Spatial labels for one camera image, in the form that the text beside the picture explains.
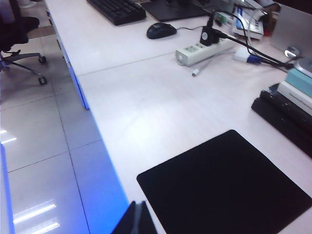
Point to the white book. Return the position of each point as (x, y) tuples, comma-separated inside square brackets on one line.
[(297, 96)]

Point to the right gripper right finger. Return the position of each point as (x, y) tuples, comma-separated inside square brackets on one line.
[(147, 224)]

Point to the green circuit board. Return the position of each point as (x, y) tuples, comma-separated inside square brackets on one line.
[(223, 19)]

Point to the white power strip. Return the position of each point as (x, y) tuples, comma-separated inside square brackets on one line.
[(195, 52)]

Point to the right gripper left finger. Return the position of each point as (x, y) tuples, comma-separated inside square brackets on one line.
[(125, 224)]

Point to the teal book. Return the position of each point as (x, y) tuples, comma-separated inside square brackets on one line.
[(298, 78)]

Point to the black keyboard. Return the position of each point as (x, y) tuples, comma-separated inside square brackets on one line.
[(117, 9)]

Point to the black power adapter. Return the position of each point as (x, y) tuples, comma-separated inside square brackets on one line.
[(207, 36)]

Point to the black desk mat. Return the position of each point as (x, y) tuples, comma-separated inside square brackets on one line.
[(175, 9)]

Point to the black office chair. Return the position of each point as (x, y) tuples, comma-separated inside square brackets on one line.
[(14, 29)]

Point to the black flat box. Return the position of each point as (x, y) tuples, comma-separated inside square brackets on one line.
[(287, 111), (280, 124)]

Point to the silver metal clamp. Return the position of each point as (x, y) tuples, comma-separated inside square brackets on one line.
[(291, 52)]

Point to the black mouse pad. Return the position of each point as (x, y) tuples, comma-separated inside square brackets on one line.
[(231, 185)]

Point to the white flat box blue print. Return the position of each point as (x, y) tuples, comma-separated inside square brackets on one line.
[(256, 26)]

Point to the white video adapter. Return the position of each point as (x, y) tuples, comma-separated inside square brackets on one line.
[(242, 54)]

